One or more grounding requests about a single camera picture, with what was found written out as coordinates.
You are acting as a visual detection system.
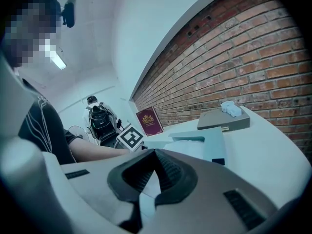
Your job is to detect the electric fan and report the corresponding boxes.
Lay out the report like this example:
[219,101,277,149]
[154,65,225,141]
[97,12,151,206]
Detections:
[67,125,90,141]

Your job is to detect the light blue tray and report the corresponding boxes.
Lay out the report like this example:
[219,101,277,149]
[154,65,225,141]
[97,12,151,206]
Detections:
[143,126,228,167]

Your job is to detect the ceiling tube light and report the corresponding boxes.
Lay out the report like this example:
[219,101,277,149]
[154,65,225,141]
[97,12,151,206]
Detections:
[49,50,67,71]

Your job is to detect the maroon hardcover book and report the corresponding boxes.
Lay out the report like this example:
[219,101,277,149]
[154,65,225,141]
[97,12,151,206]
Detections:
[135,106,164,137]

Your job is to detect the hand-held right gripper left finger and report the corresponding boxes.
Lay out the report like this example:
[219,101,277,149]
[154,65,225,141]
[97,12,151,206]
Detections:
[59,148,157,234]

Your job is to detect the white table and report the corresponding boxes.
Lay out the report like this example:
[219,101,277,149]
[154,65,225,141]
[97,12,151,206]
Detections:
[143,105,311,211]

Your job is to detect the flat grey box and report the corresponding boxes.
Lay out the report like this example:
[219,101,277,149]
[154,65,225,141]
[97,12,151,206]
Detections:
[196,106,251,133]

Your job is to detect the person's left forearm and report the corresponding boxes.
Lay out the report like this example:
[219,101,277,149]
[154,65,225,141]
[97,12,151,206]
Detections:
[69,136,128,162]

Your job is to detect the black head-mounted camera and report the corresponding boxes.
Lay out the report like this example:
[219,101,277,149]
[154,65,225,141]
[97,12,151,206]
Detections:
[59,0,77,29]

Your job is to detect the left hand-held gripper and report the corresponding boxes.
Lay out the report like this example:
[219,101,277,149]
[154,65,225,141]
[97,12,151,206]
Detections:
[113,122,148,153]

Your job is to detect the person's black printed t-shirt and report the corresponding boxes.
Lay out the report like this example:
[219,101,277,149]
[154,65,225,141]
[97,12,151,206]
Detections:
[18,78,77,166]

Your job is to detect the small white plastic model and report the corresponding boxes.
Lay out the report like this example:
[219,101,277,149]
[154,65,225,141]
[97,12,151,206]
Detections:
[220,100,243,118]

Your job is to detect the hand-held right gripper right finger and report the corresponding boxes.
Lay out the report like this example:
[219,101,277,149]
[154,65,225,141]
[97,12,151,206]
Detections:
[154,148,279,234]

